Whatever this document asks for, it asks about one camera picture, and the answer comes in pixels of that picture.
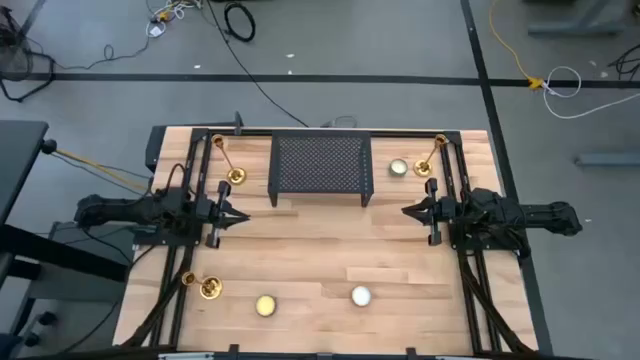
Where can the grey table-level camera box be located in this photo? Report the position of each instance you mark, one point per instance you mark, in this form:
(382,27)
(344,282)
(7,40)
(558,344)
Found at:
(324,357)

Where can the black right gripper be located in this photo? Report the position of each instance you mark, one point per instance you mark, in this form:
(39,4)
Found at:
(434,212)

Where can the tallest brass candlestick holder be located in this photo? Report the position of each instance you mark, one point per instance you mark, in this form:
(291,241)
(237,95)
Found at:
(235,175)

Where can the short brass candlestick holder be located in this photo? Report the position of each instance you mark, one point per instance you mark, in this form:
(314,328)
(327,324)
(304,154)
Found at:
(211,288)

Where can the medium brass candlestick holder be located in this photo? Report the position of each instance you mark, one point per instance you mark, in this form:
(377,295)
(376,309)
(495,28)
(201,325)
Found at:
(422,168)

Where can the black perforated metal shelf riser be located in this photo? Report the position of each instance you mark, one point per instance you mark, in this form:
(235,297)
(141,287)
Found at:
(320,165)

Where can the silver aluminium bar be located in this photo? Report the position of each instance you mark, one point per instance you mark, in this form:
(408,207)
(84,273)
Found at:
(457,358)
(185,356)

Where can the red blue patterned candle tin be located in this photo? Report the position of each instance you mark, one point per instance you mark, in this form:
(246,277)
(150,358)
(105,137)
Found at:
(265,305)

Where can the teal white floral candle tin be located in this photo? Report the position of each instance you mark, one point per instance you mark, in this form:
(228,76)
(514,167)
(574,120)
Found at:
(398,167)

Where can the yellow pole with black knob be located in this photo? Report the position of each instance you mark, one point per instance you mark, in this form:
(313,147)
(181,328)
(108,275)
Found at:
(48,146)

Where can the grey table base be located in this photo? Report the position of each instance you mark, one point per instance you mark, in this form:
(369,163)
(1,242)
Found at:
(575,29)

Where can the black desk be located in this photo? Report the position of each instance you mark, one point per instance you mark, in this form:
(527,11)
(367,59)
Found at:
(20,160)

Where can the black aluminium table frame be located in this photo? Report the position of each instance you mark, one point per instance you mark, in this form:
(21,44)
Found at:
(199,134)

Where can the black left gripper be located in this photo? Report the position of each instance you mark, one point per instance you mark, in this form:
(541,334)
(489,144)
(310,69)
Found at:
(214,220)

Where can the orange leaf patterned candle tin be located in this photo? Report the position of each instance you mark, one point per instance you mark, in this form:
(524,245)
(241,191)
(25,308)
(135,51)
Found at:
(361,296)

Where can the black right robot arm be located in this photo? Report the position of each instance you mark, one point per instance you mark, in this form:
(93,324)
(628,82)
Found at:
(500,210)

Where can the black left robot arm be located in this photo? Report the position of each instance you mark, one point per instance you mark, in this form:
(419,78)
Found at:
(125,210)

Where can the black frame clamp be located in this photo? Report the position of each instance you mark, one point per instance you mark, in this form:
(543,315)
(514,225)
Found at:
(238,122)

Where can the black caster wheel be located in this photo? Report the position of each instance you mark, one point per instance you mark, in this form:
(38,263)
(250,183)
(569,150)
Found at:
(31,340)
(47,318)

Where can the grey table foot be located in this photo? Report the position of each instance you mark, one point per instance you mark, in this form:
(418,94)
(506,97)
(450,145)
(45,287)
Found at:
(607,159)

